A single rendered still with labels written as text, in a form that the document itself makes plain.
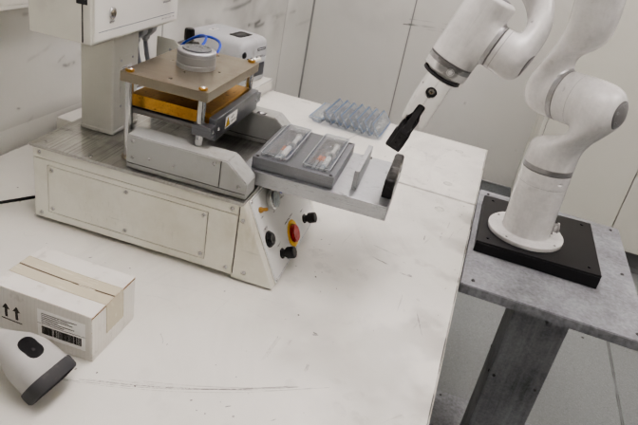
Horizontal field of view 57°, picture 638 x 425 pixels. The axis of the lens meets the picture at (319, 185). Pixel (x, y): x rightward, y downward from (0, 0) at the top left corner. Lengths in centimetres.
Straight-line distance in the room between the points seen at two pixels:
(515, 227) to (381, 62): 221
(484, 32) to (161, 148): 62
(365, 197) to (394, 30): 250
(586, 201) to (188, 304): 251
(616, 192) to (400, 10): 152
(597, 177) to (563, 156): 179
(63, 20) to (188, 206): 40
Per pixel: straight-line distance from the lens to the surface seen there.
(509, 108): 356
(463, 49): 107
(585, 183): 326
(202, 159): 111
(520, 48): 106
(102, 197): 126
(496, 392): 181
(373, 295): 124
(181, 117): 117
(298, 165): 113
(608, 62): 310
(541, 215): 152
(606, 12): 140
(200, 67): 121
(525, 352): 171
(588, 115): 141
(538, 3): 111
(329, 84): 371
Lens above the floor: 146
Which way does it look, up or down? 26 degrees down
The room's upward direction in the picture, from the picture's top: 11 degrees clockwise
